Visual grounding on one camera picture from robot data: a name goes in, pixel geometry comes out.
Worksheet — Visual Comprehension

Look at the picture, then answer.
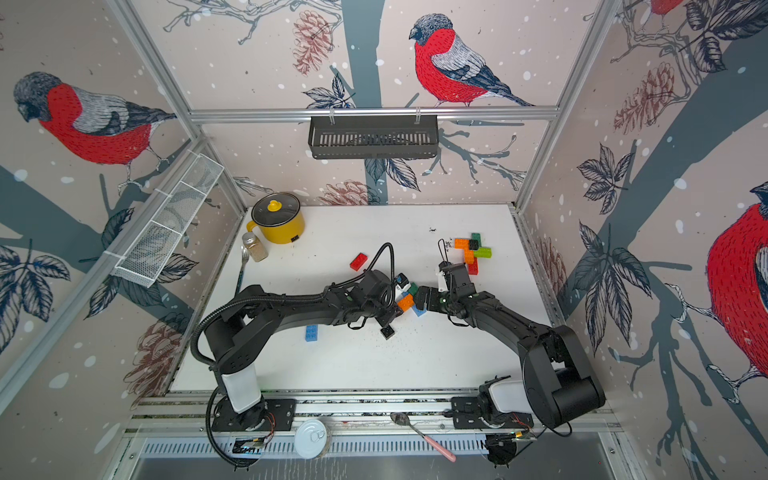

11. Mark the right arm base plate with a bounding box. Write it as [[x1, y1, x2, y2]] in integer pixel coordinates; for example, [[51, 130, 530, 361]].
[[443, 397, 534, 430]]

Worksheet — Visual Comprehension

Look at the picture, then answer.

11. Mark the black small lego brick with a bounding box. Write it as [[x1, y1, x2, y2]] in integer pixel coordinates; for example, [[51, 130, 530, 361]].
[[380, 325, 395, 340]]

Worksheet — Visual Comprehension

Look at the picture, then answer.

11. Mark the lime green lego brick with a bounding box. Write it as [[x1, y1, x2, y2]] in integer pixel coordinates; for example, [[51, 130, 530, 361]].
[[474, 247, 492, 258]]

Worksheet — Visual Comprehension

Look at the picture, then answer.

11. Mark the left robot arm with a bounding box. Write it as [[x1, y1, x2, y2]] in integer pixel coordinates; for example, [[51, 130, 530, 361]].
[[189, 242, 401, 431]]

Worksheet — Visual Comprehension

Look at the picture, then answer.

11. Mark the pink handled spoon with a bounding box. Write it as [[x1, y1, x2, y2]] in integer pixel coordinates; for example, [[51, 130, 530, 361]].
[[390, 412, 457, 463]]

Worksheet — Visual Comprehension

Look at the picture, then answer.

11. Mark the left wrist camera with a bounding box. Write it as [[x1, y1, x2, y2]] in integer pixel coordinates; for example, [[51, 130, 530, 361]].
[[395, 273, 410, 302]]

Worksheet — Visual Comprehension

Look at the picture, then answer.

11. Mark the white round lid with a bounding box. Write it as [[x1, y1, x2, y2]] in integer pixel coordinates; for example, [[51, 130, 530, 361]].
[[294, 419, 330, 460]]

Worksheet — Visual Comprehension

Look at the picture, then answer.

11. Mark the black wire shelf basket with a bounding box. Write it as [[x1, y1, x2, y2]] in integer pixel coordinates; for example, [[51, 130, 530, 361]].
[[308, 115, 439, 160]]

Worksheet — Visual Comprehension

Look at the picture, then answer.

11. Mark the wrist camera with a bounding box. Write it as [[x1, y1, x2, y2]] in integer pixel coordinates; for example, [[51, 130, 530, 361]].
[[436, 261, 451, 292], [395, 273, 410, 302]]

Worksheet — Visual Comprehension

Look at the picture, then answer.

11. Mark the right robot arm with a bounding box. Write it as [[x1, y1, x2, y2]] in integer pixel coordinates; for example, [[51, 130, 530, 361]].
[[415, 262, 606, 429]]

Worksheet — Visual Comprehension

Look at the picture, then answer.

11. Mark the white wire wall basket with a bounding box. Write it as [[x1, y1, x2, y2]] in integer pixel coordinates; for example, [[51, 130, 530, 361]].
[[111, 150, 224, 287]]

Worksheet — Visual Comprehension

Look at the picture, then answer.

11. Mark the teal handled spoon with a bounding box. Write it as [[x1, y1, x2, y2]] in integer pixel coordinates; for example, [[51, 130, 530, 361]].
[[235, 246, 250, 294]]

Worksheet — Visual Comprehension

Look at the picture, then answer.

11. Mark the yellow pot with lid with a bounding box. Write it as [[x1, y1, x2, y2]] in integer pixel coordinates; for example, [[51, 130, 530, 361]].
[[246, 192, 305, 245]]

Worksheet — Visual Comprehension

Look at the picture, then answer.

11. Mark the red lego brick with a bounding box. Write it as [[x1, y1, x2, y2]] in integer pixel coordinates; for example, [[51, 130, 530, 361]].
[[467, 259, 479, 276], [349, 253, 368, 271]]

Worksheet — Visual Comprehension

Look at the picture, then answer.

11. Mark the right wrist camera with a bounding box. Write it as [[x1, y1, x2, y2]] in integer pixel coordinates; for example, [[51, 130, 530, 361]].
[[436, 261, 451, 292]]

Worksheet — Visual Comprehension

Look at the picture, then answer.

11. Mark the small glass jar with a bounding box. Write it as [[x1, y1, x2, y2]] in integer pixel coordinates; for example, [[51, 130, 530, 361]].
[[242, 232, 268, 262]]

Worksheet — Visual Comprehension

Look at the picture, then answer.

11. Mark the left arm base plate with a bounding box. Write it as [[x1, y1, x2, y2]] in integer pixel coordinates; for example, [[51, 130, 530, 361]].
[[212, 397, 297, 433]]

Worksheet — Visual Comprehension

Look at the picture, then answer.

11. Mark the red lego brick back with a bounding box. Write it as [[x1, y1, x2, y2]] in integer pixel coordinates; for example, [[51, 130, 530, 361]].
[[349, 253, 368, 271]]

